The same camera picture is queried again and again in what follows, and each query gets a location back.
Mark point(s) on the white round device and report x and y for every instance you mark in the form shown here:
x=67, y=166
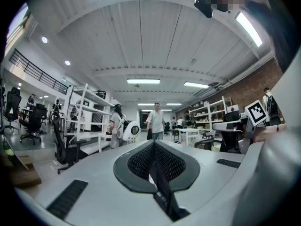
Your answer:
x=132, y=131

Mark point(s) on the black balcony railing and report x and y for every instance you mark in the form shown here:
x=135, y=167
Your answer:
x=40, y=74

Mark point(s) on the black head camera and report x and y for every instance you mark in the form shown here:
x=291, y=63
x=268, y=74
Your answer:
x=204, y=7

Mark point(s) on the white wall shelf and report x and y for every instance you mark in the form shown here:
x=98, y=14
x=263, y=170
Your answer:
x=207, y=116

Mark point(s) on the black office chair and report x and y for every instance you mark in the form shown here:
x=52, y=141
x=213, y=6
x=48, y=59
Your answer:
x=231, y=140
x=35, y=119
x=14, y=102
x=60, y=147

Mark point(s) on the round ceiling light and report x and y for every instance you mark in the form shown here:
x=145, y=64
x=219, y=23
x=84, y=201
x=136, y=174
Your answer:
x=67, y=62
x=44, y=40

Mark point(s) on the white table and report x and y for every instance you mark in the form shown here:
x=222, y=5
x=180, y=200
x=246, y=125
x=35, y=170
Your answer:
x=190, y=130

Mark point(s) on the ceiling light panel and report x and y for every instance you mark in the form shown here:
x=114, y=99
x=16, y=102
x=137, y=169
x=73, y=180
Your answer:
x=196, y=85
x=143, y=81
x=249, y=28

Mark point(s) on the person's right forearm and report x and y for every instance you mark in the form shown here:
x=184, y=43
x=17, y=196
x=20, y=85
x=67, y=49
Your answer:
x=268, y=133

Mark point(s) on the white shelf rack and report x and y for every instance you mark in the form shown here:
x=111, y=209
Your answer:
x=94, y=112

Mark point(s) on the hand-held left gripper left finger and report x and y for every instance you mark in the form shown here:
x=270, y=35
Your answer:
x=98, y=178

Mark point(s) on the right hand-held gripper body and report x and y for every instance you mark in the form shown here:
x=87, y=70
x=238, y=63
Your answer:
x=256, y=113

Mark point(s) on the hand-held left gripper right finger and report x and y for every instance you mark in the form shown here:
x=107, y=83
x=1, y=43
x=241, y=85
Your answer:
x=207, y=173

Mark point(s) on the wooden step platform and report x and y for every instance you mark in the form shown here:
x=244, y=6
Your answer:
x=26, y=173

